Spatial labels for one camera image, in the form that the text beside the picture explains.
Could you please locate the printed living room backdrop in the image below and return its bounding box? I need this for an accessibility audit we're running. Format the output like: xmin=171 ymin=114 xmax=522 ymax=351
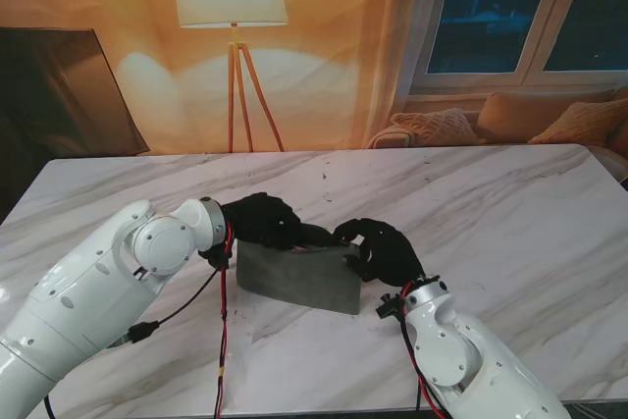
xmin=0 ymin=0 xmax=628 ymax=158

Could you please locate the red black right arm cable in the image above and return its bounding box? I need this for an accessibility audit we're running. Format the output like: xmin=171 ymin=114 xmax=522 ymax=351
xmin=397 ymin=286 xmax=450 ymax=419

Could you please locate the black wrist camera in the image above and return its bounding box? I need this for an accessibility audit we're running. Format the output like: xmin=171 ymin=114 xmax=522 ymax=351
xmin=375 ymin=293 xmax=406 ymax=322
xmin=198 ymin=244 xmax=235 ymax=271

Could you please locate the red black left arm cable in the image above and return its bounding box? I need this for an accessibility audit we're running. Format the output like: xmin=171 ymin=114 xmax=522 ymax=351
xmin=42 ymin=222 xmax=235 ymax=419

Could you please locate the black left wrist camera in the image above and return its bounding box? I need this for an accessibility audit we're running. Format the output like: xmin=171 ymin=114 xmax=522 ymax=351
xmin=198 ymin=244 xmax=235 ymax=271

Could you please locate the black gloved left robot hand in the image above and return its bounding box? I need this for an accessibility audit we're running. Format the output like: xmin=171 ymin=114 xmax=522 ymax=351
xmin=220 ymin=192 xmax=340 ymax=253

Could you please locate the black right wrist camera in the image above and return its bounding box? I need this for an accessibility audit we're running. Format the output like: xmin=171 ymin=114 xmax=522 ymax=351
xmin=375 ymin=293 xmax=406 ymax=322

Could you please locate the red black arm cable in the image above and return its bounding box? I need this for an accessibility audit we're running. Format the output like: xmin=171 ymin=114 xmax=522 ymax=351
xmin=42 ymin=222 xmax=235 ymax=419
xmin=397 ymin=286 xmax=450 ymax=419

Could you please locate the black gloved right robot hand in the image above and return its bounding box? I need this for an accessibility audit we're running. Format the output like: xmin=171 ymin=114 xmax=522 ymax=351
xmin=333 ymin=217 xmax=428 ymax=290

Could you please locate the grey suede zip pouch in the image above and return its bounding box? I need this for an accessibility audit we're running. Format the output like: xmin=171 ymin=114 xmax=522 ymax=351
xmin=235 ymin=232 xmax=364 ymax=316

